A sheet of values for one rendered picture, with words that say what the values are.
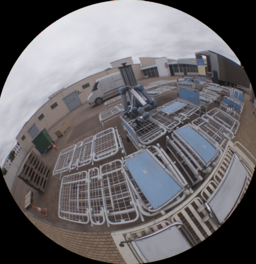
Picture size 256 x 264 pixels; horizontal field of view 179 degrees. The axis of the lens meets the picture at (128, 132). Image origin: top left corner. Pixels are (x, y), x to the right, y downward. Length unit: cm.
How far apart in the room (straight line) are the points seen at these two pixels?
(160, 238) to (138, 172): 77
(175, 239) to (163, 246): 11
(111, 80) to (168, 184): 857
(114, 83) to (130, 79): 656
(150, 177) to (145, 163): 19
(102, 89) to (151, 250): 878
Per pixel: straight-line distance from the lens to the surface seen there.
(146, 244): 88
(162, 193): 89
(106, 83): 848
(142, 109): 133
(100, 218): 175
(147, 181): 92
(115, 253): 190
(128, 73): 218
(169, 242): 89
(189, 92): 261
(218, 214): 101
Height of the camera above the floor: 145
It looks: 35 degrees down
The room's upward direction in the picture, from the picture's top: 22 degrees counter-clockwise
